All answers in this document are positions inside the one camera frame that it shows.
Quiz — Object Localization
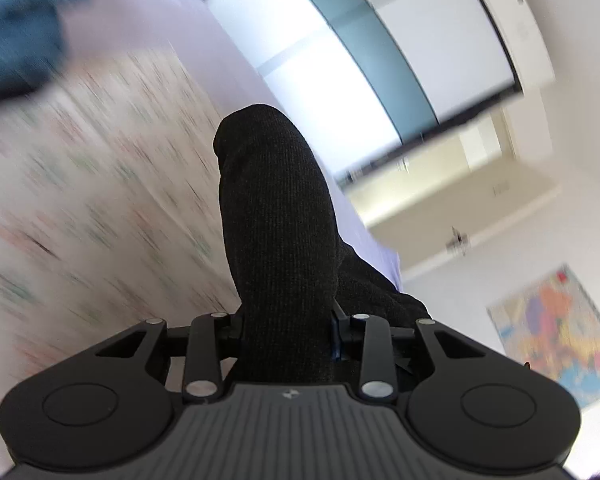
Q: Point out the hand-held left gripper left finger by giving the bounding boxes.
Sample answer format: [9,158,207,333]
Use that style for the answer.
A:
[95,311,244,406]

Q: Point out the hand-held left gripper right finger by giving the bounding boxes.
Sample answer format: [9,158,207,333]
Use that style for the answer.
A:
[330,304,489,401]

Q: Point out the black pants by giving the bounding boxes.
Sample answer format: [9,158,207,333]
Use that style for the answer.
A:
[213,104,434,387]

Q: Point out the floral bed sheet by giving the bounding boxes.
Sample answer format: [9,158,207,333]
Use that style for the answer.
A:
[0,47,246,433]

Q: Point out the white and blue wardrobe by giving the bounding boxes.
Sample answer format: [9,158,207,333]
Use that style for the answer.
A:
[202,0,526,177]

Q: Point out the purple blanket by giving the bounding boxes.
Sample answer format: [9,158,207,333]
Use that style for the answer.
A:
[60,0,404,292]

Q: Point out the blue cloth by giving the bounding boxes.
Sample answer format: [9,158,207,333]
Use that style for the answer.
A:
[0,0,97,107]

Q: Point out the cream door with dark handle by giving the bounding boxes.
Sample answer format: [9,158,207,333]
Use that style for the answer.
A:
[367,170,565,275]

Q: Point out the colourful wall map poster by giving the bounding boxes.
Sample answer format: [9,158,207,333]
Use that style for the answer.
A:
[487,263,600,409]

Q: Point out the white door with silver handle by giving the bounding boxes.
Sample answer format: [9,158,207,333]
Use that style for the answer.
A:
[347,115,520,200]

